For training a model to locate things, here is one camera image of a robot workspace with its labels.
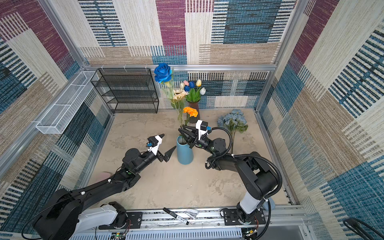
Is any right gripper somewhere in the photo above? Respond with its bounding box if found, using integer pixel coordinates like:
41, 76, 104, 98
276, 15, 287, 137
178, 124, 215, 155

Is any teal cylindrical vase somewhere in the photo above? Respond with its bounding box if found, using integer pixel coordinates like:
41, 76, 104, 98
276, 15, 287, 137
177, 135, 194, 165

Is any orange marigold stem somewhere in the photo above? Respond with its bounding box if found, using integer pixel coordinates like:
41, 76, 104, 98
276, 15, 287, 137
183, 107, 198, 126

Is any dark red glass vase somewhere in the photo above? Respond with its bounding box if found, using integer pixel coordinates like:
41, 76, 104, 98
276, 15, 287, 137
189, 102, 201, 124

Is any cream sunflower stem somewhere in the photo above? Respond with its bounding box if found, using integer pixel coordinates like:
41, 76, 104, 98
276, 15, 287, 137
171, 90, 189, 125

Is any pale blue hydrangea stem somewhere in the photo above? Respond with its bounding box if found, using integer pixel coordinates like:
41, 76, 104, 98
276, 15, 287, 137
218, 109, 248, 153

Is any blue tulip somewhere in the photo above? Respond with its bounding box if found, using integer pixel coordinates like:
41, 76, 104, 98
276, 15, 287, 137
184, 81, 195, 92

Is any dark blue rose stem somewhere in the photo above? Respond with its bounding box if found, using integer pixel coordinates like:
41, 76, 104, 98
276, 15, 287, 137
154, 63, 182, 128

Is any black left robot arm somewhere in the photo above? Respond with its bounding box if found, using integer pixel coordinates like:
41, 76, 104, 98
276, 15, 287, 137
22, 148, 175, 240

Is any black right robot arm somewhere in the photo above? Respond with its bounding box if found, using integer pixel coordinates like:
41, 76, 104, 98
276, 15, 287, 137
179, 126, 283, 225

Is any black marker pen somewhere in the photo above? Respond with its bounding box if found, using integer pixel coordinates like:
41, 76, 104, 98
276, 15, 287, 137
163, 208, 189, 225

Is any pink flat tray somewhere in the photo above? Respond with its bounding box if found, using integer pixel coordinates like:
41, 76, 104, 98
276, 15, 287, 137
96, 172, 113, 182

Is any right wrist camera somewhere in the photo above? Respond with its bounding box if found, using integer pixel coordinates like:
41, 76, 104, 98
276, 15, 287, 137
196, 120, 212, 140

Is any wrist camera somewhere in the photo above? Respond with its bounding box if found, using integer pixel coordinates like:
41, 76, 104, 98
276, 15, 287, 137
147, 134, 165, 156
196, 120, 212, 140

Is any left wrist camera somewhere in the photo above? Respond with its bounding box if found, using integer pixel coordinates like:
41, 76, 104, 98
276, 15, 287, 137
147, 134, 165, 156

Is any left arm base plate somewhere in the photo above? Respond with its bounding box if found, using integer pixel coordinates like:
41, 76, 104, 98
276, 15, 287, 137
98, 212, 143, 230

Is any black wire shelf rack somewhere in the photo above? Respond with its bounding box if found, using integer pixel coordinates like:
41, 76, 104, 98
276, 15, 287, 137
91, 68, 159, 114

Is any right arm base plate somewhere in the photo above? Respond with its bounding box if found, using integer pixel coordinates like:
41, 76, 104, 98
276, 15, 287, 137
220, 208, 267, 226

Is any white wire mesh basket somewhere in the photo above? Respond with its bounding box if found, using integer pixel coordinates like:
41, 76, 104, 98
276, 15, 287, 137
36, 71, 95, 135

